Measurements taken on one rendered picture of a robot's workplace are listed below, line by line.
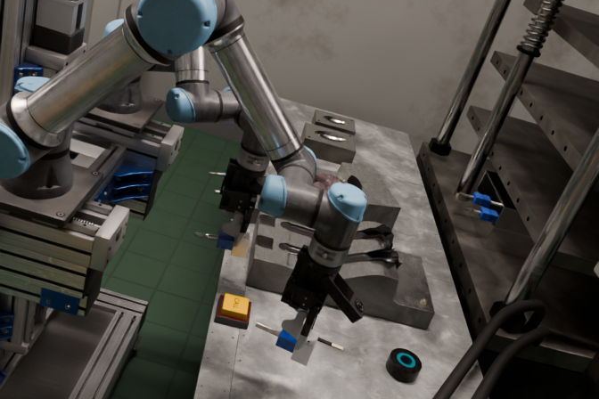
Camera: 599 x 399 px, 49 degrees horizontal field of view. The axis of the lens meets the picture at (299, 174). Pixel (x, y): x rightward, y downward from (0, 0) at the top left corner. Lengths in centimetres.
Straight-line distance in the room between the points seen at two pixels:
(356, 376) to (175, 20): 93
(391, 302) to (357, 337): 14
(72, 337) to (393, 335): 110
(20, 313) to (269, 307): 72
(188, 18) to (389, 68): 305
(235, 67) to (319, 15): 276
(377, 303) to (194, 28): 96
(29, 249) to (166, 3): 70
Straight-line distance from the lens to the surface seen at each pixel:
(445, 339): 185
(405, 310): 180
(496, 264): 233
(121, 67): 116
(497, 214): 235
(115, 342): 234
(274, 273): 172
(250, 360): 155
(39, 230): 152
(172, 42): 109
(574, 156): 203
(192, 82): 148
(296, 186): 122
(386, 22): 400
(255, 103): 127
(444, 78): 411
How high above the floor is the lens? 185
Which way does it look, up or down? 27 degrees down
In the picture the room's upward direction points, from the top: 18 degrees clockwise
